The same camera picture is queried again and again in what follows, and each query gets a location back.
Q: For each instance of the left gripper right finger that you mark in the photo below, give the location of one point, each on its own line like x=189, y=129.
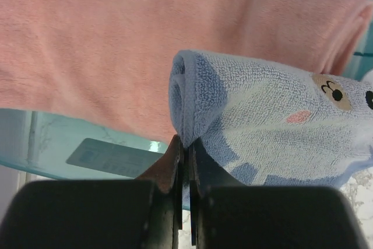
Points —
x=227, y=214

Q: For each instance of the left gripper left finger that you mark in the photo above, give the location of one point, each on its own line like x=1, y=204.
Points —
x=145, y=212

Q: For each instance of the blue cloth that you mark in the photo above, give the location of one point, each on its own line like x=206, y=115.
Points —
x=268, y=123

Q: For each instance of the pink towel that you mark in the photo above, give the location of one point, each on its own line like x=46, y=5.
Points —
x=108, y=61

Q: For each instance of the teal transparent plastic bin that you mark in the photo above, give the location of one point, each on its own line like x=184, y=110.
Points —
x=41, y=143

